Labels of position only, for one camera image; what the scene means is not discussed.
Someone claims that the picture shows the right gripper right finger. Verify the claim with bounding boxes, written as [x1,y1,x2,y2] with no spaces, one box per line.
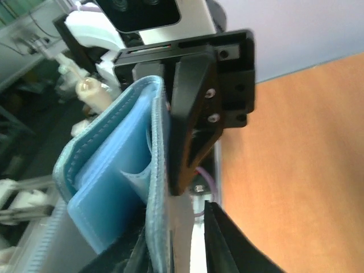
[204,201,283,273]

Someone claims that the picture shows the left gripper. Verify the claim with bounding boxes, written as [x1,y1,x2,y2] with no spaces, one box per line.
[113,30,255,196]

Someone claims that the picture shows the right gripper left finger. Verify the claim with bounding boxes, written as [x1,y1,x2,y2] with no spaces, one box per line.
[80,227,150,273]

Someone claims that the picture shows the teal card holder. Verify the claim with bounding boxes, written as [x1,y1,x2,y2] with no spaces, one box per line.
[53,76,171,272]

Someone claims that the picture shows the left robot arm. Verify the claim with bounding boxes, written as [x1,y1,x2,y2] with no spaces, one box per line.
[54,1,255,195]

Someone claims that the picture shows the cream plastic bottle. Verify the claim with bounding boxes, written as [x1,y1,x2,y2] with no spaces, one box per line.
[76,77,113,114]

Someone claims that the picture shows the aluminium front rail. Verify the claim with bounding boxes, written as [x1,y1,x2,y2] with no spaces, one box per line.
[189,142,222,273]

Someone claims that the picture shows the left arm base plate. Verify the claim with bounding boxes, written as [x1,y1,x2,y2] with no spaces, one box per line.
[187,150,218,197]

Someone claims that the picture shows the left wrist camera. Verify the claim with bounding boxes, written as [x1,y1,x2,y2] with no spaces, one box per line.
[96,0,218,45]

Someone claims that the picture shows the grey slotted cable duct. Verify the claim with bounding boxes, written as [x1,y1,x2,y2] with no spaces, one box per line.
[23,201,66,272]

